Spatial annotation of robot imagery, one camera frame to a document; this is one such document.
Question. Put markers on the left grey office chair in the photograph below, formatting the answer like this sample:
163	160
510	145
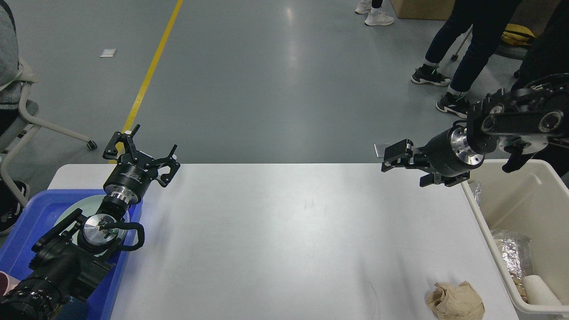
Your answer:
26	125

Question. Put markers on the brown paper bag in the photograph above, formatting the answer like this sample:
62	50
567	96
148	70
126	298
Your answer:
450	302

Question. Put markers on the person with black sneakers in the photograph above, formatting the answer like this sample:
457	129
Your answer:
487	19

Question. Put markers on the yellow bag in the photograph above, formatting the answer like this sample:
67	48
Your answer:
518	35

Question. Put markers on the seated person grey sweater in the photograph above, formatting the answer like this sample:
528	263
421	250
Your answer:
10	208

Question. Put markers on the pink mug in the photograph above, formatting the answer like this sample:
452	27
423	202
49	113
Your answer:
7	283

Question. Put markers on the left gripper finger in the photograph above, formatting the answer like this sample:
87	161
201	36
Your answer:
121	148
153	166

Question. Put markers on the person with white shoes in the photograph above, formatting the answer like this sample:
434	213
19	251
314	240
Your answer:
376	16

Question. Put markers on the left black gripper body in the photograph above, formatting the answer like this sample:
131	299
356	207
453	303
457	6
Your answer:
128	182

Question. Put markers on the cardboard box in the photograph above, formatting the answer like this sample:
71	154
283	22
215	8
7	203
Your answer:
423	9

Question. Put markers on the blue plastic tray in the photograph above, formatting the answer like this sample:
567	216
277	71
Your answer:
37	218

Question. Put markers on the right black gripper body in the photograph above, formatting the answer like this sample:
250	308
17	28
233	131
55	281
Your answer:
448	158

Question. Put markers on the white paper cup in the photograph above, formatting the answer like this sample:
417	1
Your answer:
537	291

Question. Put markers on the person with beige sneakers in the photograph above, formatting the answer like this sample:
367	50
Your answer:
549	54

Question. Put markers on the left floor plate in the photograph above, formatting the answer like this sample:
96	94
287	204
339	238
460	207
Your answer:
380	150

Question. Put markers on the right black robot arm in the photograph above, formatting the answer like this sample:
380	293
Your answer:
520	122

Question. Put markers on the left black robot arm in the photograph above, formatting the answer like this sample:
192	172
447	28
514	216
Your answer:
71	259

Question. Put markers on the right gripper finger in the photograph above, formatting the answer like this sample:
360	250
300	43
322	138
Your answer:
386	166
402	151

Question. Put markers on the green plate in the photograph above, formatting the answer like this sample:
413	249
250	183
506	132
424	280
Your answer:
84	204

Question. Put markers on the foil tray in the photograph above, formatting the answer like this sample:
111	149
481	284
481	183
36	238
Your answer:
515	250
476	188

